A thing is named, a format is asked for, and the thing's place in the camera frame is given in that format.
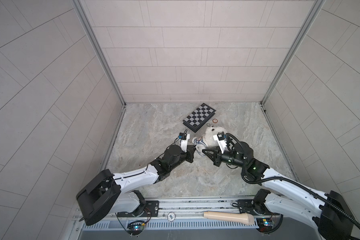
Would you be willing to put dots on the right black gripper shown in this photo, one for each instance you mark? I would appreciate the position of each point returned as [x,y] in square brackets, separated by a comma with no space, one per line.
[217,158]

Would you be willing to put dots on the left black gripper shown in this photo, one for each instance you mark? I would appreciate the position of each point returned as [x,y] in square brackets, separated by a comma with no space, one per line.
[189,154]

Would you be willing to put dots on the white teddy bear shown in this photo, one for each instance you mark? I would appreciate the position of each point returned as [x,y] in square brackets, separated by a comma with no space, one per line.
[209,133]

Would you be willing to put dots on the blue white striped sweater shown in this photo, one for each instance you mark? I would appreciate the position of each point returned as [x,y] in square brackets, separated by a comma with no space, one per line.
[200,144]

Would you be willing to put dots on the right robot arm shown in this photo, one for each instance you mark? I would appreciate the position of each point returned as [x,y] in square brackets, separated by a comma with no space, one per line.
[328,213]

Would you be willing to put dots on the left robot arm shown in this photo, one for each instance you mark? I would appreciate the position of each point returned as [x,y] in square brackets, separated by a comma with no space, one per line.
[116,193]

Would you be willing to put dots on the black folded chess board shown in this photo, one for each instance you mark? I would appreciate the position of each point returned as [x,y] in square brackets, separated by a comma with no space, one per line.
[200,116]

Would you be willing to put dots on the white round knob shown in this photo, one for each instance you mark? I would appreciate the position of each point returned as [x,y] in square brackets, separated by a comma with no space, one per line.
[171,216]

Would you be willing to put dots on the left green circuit board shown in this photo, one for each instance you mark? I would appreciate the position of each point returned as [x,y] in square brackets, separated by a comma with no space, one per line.
[135,228]

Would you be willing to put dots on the green circuit board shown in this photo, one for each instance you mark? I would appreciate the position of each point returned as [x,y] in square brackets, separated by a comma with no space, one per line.
[264,225]
[135,228]

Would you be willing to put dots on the right green circuit board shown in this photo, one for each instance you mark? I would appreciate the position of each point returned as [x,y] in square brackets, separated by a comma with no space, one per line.
[264,225]

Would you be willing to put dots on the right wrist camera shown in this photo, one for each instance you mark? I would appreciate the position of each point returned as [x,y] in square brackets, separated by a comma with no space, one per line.
[221,140]

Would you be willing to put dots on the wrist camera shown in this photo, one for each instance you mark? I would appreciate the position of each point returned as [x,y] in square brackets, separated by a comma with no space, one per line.
[184,137]
[221,140]

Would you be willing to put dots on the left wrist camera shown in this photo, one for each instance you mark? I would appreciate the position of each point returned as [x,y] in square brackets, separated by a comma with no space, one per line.
[184,137]

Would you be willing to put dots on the aluminium mounting rail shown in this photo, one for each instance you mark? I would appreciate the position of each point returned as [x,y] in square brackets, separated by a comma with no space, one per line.
[196,207]

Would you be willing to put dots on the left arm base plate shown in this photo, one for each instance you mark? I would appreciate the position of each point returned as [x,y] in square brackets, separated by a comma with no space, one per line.
[150,209]

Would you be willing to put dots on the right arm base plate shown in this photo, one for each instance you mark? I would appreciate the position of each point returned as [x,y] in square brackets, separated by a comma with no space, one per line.
[254,207]

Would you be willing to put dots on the beige handle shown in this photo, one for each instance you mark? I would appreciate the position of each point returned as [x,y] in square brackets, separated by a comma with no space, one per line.
[243,218]

